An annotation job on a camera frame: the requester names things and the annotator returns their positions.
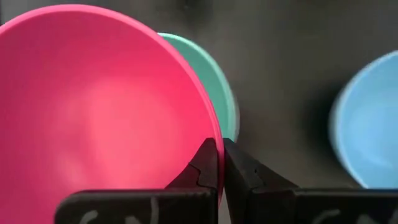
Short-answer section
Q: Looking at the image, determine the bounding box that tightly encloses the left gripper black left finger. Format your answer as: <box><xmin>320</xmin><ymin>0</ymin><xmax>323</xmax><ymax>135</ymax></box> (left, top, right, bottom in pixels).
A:
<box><xmin>55</xmin><ymin>138</ymin><xmax>219</xmax><ymax>224</ymax></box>

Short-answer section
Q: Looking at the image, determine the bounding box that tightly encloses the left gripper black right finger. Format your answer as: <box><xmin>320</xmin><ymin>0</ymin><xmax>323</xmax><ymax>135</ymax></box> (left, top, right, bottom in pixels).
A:
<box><xmin>223</xmin><ymin>138</ymin><xmax>398</xmax><ymax>224</ymax></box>

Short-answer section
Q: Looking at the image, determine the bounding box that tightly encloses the teal bowl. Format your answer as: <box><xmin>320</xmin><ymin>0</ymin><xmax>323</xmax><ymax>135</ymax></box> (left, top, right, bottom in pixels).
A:
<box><xmin>157</xmin><ymin>32</ymin><xmax>241</xmax><ymax>143</ymax></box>

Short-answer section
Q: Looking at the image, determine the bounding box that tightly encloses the magenta bowl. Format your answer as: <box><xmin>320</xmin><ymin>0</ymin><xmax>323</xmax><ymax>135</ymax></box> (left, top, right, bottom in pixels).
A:
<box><xmin>0</xmin><ymin>3</ymin><xmax>225</xmax><ymax>224</ymax></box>

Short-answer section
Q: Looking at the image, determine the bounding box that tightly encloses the light blue bowl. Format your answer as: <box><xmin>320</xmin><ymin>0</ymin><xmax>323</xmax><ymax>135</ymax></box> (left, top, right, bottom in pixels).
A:
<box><xmin>328</xmin><ymin>49</ymin><xmax>398</xmax><ymax>190</ymax></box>

